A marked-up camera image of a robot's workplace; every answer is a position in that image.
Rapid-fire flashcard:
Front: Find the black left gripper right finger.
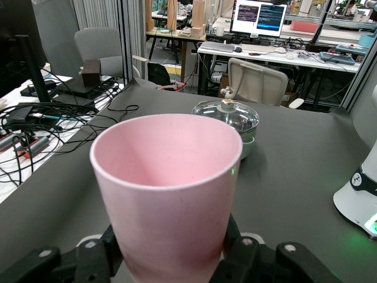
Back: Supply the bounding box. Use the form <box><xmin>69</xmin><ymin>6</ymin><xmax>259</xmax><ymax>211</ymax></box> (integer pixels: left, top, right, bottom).
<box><xmin>210</xmin><ymin>213</ymin><xmax>342</xmax><ymax>283</ymax></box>

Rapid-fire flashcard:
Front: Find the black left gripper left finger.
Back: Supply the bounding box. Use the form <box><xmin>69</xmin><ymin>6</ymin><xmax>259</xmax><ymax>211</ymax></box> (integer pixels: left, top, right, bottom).
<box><xmin>0</xmin><ymin>223</ymin><xmax>126</xmax><ymax>283</ymax></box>

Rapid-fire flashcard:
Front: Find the pink plastic cup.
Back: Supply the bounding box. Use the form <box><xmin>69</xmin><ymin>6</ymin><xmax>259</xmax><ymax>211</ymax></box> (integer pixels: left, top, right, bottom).
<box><xmin>89</xmin><ymin>113</ymin><xmax>244</xmax><ymax>283</ymax></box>

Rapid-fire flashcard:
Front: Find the white paper cup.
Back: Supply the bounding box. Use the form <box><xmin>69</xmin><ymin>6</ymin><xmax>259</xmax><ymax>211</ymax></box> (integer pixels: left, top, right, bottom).
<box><xmin>39</xmin><ymin>62</ymin><xmax>52</xmax><ymax>79</ymax></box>

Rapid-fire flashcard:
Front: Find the dark grey table mat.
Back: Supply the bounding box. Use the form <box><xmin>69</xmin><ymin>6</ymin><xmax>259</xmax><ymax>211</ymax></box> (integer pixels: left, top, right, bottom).
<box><xmin>0</xmin><ymin>78</ymin><xmax>377</xmax><ymax>283</ymax></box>

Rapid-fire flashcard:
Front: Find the pale green cooking pot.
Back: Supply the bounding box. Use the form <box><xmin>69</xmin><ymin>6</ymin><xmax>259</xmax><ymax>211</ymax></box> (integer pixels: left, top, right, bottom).
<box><xmin>235</xmin><ymin>129</ymin><xmax>260</xmax><ymax>162</ymax></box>

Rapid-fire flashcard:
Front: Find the grey orange tool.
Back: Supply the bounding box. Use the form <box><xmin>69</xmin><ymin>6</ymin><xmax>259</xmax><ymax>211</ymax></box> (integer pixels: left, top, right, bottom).
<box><xmin>0</xmin><ymin>132</ymin><xmax>19</xmax><ymax>152</ymax></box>
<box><xmin>16</xmin><ymin>135</ymin><xmax>50</xmax><ymax>159</ymax></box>

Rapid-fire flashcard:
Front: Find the glass lid with copper knob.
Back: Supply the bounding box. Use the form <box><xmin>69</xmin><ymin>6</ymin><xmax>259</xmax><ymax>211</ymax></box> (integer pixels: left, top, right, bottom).
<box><xmin>191</xmin><ymin>98</ymin><xmax>260</xmax><ymax>137</ymax></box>

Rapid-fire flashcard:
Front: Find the black power adapter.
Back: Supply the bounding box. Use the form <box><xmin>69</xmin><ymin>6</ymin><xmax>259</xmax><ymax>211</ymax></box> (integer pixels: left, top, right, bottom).
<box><xmin>5</xmin><ymin>105</ymin><xmax>34</xmax><ymax>126</ymax></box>

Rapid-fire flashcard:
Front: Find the cardboard box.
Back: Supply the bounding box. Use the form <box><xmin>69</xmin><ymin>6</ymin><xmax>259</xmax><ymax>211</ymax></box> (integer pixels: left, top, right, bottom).
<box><xmin>281</xmin><ymin>91</ymin><xmax>298</xmax><ymax>107</ymax></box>

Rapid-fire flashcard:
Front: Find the black flat device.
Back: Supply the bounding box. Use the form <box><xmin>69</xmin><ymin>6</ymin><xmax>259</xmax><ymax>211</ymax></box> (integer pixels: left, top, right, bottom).
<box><xmin>55</xmin><ymin>75</ymin><xmax>118</xmax><ymax>100</ymax></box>

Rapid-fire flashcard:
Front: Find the white office chair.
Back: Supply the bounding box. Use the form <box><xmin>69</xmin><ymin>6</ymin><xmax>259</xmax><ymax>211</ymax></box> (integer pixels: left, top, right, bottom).
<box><xmin>219</xmin><ymin>57</ymin><xmax>305</xmax><ymax>109</ymax></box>

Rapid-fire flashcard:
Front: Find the brown wooden box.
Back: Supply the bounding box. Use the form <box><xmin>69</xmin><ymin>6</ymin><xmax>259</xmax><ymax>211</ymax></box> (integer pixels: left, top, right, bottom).
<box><xmin>81</xmin><ymin>58</ymin><xmax>102</xmax><ymax>88</ymax></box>

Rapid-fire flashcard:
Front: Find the red basket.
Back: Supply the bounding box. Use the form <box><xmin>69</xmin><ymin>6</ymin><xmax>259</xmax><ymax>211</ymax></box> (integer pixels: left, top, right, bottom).
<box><xmin>157</xmin><ymin>81</ymin><xmax>187</xmax><ymax>93</ymax></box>

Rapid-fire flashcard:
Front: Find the white desk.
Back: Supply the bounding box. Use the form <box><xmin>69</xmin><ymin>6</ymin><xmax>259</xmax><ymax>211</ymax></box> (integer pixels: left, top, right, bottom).
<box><xmin>196</xmin><ymin>41</ymin><xmax>366</xmax><ymax>104</ymax></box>

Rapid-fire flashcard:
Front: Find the black bag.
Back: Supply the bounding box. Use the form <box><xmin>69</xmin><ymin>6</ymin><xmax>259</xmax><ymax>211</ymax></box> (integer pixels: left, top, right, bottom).
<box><xmin>147</xmin><ymin>62</ymin><xmax>171</xmax><ymax>86</ymax></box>

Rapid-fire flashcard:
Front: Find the white keyboard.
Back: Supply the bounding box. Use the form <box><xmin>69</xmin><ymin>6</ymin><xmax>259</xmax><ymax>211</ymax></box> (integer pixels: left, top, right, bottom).
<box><xmin>241</xmin><ymin>43</ymin><xmax>279</xmax><ymax>54</ymax></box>

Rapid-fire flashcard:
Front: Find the blue electronic device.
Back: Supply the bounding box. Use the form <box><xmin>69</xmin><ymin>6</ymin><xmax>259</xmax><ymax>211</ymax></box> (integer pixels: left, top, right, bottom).
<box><xmin>319</xmin><ymin>51</ymin><xmax>358</xmax><ymax>66</ymax></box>

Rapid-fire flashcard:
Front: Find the silver closed laptop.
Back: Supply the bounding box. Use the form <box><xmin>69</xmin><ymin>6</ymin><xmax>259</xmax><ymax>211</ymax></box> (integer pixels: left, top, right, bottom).
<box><xmin>199</xmin><ymin>41</ymin><xmax>236</xmax><ymax>53</ymax></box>

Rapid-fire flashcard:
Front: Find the grey office chair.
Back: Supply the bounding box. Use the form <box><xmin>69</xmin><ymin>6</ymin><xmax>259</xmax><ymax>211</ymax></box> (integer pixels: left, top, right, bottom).
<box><xmin>74</xmin><ymin>27</ymin><xmax>150</xmax><ymax>81</ymax></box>

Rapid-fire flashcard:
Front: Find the pink box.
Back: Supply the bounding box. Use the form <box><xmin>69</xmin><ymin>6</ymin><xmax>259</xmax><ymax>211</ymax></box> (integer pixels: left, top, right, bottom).
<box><xmin>290</xmin><ymin>20</ymin><xmax>319</xmax><ymax>32</ymax></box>

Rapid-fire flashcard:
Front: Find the lit computer monitor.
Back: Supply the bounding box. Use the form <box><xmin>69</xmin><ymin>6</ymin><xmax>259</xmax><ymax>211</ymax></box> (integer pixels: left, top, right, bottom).
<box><xmin>230</xmin><ymin>0</ymin><xmax>289</xmax><ymax>38</ymax></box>

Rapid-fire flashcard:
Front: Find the teal box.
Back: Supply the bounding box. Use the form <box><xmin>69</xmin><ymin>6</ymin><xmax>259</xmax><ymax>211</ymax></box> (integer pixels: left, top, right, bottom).
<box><xmin>359</xmin><ymin>33</ymin><xmax>377</xmax><ymax>50</ymax></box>

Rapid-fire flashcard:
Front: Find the wooden table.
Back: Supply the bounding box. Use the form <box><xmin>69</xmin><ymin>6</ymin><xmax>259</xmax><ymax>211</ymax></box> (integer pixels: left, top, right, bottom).
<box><xmin>145</xmin><ymin>28</ymin><xmax>207</xmax><ymax>83</ymax></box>

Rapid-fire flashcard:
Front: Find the black monitor with stand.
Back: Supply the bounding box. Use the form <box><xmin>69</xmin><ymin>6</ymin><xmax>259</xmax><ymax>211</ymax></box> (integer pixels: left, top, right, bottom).
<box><xmin>0</xmin><ymin>0</ymin><xmax>55</xmax><ymax>103</ymax></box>

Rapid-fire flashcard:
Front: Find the tall wooden block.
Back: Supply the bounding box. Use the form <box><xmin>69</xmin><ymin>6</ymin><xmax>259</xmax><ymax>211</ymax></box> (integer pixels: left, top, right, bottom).
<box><xmin>191</xmin><ymin>0</ymin><xmax>207</xmax><ymax>39</ymax></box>

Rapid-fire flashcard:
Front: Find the thin black tangled cable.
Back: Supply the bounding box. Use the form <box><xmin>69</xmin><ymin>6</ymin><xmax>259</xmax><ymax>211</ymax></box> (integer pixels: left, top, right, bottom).
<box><xmin>57</xmin><ymin>111</ymin><xmax>126</xmax><ymax>154</ymax></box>

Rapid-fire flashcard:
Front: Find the thin black looped cable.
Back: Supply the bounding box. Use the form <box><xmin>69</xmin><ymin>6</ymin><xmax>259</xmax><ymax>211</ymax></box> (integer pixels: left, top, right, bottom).
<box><xmin>107</xmin><ymin>88</ymin><xmax>140</xmax><ymax>119</ymax></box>

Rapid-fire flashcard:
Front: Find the metal frame post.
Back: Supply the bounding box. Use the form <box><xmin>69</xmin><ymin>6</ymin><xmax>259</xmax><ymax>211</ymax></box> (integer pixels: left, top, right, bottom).
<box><xmin>343</xmin><ymin>38</ymin><xmax>377</xmax><ymax>114</ymax></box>
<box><xmin>117</xmin><ymin>0</ymin><xmax>134</xmax><ymax>87</ymax></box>

